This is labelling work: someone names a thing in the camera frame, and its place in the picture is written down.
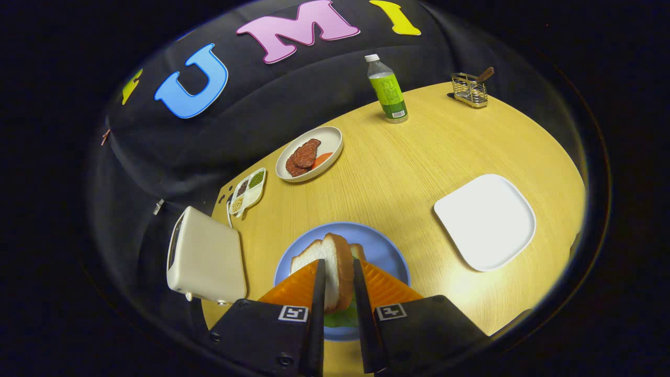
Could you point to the green label plastic bottle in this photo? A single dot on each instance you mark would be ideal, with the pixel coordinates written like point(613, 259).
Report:
point(387, 89)

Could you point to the white clip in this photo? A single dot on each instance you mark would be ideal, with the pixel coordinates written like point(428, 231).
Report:
point(158, 207)

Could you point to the white bread slice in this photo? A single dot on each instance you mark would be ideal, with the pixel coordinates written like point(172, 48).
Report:
point(332, 267)

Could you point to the brown meat slice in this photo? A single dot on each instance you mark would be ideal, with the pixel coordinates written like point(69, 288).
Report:
point(294, 167)
point(308, 152)

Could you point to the orange tomato slice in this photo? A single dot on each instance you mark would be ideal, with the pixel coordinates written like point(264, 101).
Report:
point(323, 158)

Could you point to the white round plate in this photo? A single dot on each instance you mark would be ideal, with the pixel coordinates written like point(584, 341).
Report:
point(327, 139)

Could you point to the red clip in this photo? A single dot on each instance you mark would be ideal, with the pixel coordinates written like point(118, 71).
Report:
point(105, 137)

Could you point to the white toaster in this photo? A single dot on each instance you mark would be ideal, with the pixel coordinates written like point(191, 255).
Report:
point(209, 256)

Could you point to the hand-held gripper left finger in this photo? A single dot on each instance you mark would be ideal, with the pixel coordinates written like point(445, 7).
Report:
point(318, 324)

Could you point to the white divided dish with beans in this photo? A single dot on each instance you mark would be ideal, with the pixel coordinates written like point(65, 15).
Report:
point(251, 191)

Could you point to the black backdrop cloth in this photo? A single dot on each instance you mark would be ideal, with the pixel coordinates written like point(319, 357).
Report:
point(251, 104)

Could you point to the white square plate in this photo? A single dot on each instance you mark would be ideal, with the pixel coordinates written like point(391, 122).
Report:
point(487, 222)

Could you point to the bread slice under lettuce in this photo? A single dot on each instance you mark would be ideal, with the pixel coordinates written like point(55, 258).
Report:
point(358, 251)

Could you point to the green lettuce leaf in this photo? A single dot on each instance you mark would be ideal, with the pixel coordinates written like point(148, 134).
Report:
point(343, 317)

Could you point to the blue round plate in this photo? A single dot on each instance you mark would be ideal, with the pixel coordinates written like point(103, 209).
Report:
point(384, 251)

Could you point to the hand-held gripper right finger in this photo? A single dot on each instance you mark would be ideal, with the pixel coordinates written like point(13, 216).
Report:
point(365, 324)

